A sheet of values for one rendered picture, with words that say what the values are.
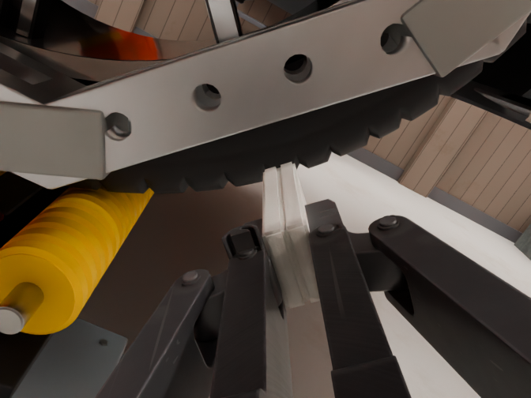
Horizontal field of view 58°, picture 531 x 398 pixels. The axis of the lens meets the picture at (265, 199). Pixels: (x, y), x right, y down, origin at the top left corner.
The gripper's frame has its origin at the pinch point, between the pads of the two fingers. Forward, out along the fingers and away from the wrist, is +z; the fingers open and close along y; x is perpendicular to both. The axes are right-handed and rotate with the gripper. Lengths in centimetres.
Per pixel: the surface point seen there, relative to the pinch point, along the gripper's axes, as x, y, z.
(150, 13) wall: 35, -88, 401
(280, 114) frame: 3.4, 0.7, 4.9
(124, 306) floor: -42, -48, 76
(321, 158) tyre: -2.0, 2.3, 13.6
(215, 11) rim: 8.9, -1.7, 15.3
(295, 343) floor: -75, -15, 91
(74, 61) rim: 8.6, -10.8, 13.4
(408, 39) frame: 4.9, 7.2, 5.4
